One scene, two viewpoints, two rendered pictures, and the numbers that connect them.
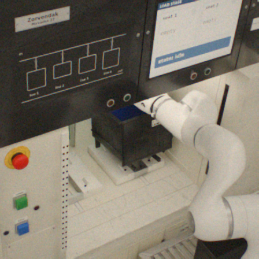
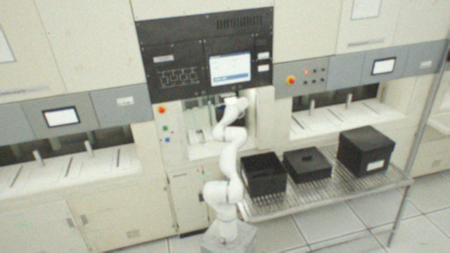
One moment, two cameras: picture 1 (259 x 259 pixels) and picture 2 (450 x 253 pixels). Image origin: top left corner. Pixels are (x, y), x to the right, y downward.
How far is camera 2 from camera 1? 1.10 m
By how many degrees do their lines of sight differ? 20
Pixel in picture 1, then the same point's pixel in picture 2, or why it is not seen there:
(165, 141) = (241, 122)
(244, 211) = (229, 131)
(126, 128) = (221, 113)
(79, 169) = (208, 132)
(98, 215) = (209, 148)
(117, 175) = not seen: hidden behind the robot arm
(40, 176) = (171, 119)
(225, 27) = (244, 68)
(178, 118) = not seen: hidden behind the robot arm
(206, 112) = (240, 102)
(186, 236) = not seen: hidden behind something
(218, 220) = (219, 132)
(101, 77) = (190, 83)
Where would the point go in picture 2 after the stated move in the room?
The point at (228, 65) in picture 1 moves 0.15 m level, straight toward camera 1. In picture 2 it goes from (250, 85) to (240, 93)
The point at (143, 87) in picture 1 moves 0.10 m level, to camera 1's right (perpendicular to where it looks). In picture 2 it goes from (209, 89) to (223, 91)
